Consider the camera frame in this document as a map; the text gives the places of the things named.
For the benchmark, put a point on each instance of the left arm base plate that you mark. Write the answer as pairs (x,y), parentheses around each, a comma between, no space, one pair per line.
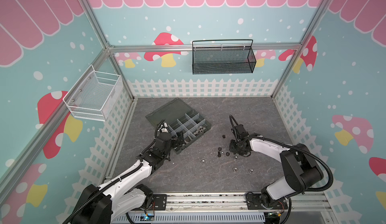
(156,203)

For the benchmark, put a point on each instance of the black wire mesh basket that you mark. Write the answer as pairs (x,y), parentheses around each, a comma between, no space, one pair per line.
(231,56)

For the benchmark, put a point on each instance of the silver hex bolt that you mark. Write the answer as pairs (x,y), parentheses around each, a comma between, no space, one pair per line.
(188,139)

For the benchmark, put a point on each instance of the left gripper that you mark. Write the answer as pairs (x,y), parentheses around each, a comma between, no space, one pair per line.
(180,137)

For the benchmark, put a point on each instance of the white wire mesh basket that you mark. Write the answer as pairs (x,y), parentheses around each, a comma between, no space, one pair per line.
(94,95)

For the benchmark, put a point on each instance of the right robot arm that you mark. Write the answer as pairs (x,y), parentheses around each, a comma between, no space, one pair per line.
(302,170)

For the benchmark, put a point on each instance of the aluminium mounting rail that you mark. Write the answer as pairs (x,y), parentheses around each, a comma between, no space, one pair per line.
(231,208)

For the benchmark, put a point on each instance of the silver wing nut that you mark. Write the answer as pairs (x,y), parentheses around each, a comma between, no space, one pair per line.
(198,131)

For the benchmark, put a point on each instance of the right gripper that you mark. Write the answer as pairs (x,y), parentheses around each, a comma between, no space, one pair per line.
(236,145)

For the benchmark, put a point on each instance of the grey plastic organizer box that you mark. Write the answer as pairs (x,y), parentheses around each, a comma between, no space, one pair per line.
(179,116)

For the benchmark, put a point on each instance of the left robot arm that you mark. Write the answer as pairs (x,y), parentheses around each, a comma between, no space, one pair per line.
(104,203)

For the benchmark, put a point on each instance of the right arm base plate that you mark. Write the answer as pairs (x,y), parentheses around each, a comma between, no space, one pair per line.
(258,201)

